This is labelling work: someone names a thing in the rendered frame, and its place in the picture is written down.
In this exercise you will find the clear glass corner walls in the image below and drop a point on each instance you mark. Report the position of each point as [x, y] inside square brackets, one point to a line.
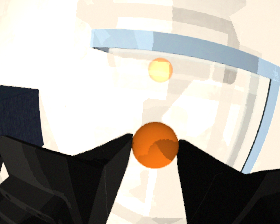
[252, 104]

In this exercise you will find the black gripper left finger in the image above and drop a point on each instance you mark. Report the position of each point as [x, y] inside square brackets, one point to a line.
[88, 181]

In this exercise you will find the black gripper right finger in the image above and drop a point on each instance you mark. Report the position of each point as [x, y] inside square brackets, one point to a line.
[214, 192]

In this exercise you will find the clear l-shaped low wall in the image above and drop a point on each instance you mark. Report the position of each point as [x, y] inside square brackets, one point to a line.
[200, 48]

